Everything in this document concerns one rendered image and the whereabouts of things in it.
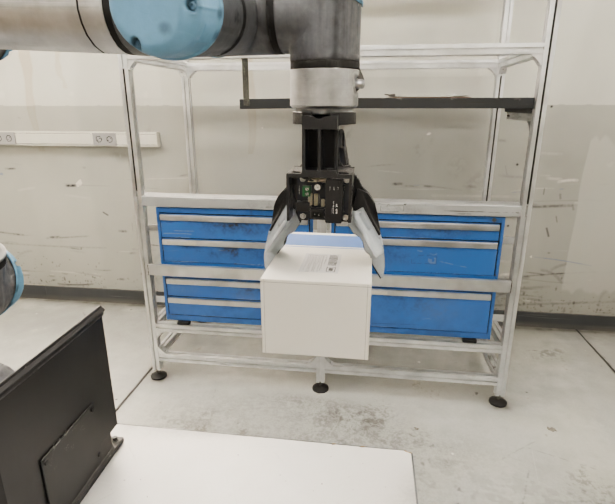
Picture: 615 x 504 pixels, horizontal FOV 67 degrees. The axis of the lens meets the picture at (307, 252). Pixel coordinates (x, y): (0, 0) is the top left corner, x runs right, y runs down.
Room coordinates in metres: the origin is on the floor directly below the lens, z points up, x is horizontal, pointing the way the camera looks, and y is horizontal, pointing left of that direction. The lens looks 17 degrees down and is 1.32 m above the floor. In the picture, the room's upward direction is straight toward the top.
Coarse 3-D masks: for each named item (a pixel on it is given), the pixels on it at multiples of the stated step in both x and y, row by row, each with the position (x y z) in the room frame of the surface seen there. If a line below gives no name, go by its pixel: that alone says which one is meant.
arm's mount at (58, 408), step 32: (96, 320) 0.73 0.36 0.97; (64, 352) 0.64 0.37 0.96; (96, 352) 0.72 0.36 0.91; (0, 384) 0.51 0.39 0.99; (32, 384) 0.56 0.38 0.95; (64, 384) 0.63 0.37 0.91; (96, 384) 0.70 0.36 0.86; (0, 416) 0.50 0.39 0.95; (32, 416) 0.55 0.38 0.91; (64, 416) 0.61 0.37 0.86; (96, 416) 0.69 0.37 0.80; (0, 448) 0.49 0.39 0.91; (32, 448) 0.54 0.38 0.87; (64, 448) 0.60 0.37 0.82; (96, 448) 0.67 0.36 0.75; (0, 480) 0.48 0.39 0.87; (32, 480) 0.53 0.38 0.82; (64, 480) 0.58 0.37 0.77
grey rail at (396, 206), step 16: (224, 208) 2.02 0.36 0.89; (240, 208) 2.01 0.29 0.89; (256, 208) 2.00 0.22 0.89; (272, 208) 1.99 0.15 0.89; (352, 208) 1.94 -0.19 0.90; (384, 208) 1.93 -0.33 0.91; (400, 208) 1.92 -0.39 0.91; (416, 208) 1.91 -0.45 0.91; (432, 208) 1.90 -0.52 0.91; (448, 208) 1.89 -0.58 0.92; (464, 208) 1.88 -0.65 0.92; (480, 208) 1.87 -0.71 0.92; (496, 208) 1.86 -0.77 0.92; (512, 208) 1.86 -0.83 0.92
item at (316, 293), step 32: (288, 256) 0.55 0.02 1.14; (320, 256) 0.55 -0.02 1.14; (352, 256) 0.55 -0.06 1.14; (288, 288) 0.47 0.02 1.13; (320, 288) 0.47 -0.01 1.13; (352, 288) 0.46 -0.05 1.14; (288, 320) 0.47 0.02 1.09; (320, 320) 0.47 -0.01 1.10; (352, 320) 0.46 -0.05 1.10; (288, 352) 0.47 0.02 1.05; (320, 352) 0.47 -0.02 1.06; (352, 352) 0.46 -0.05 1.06
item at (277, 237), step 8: (280, 216) 0.56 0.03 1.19; (296, 216) 0.56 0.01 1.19; (280, 224) 0.56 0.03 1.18; (288, 224) 0.56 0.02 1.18; (296, 224) 0.56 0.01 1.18; (272, 232) 0.56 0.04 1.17; (280, 232) 0.53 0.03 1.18; (288, 232) 0.56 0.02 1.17; (272, 240) 0.52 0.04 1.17; (280, 240) 0.56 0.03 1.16; (272, 248) 0.56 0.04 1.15; (280, 248) 0.56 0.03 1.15; (264, 256) 0.57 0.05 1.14; (272, 256) 0.56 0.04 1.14; (264, 264) 0.57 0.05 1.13
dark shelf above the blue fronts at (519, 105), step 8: (240, 104) 2.03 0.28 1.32; (256, 104) 2.02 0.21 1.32; (264, 104) 2.02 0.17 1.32; (272, 104) 2.01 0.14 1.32; (280, 104) 2.01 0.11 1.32; (288, 104) 2.00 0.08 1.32; (360, 104) 1.96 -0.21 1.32; (368, 104) 1.96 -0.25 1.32; (376, 104) 1.96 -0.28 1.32; (384, 104) 1.95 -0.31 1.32; (392, 104) 1.95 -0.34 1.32; (400, 104) 1.94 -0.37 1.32; (408, 104) 1.94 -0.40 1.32; (416, 104) 1.94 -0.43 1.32; (424, 104) 1.93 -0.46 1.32; (432, 104) 1.93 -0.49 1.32; (440, 104) 1.92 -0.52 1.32; (448, 104) 1.92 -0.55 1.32; (456, 104) 1.91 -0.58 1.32; (464, 104) 1.91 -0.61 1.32; (472, 104) 1.91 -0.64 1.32; (480, 104) 1.90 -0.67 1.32; (488, 104) 1.90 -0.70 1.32; (496, 104) 1.89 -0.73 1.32; (504, 104) 1.89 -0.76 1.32; (512, 104) 1.89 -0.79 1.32; (520, 104) 1.88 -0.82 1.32; (528, 104) 1.88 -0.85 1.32; (520, 112) 2.05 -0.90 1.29; (528, 112) 1.94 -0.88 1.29
